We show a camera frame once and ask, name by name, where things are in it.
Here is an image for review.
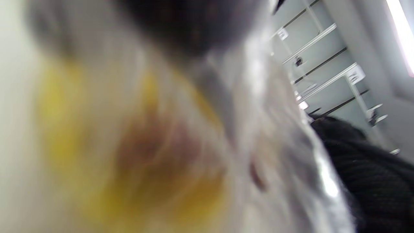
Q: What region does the yellow plastic bowl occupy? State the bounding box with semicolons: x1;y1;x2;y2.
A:
36;61;227;227

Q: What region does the white aluminium frame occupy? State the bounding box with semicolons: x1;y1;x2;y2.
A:
272;0;338;65
296;63;401;156

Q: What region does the brown red steak piece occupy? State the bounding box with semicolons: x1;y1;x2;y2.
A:
116;113;223;194

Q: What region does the yellow bowl with meat slab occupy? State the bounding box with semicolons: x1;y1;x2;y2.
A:
27;0;356;233

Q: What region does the long ceiling lamp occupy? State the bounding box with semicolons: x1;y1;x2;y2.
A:
387;0;414;77

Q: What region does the person's left hand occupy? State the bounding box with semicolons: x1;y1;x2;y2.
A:
120;0;270;57

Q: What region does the person's right hand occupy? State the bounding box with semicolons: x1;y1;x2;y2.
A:
309;115;414;233

